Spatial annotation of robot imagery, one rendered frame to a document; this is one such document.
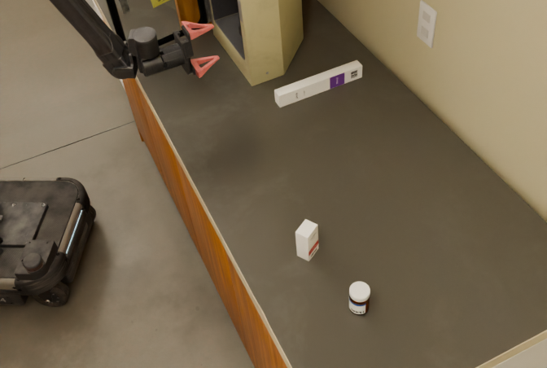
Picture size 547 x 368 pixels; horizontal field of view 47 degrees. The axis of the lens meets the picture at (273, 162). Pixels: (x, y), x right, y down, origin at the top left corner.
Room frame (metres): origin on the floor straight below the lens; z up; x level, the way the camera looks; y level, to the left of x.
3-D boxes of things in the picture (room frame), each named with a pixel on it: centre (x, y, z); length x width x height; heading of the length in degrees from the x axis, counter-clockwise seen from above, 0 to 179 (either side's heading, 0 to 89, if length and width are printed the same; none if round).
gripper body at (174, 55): (1.35, 0.23, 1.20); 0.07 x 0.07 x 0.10; 21
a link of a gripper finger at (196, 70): (1.37, 0.16, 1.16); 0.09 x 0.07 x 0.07; 111
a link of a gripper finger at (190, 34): (1.38, 0.16, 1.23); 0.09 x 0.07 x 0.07; 111
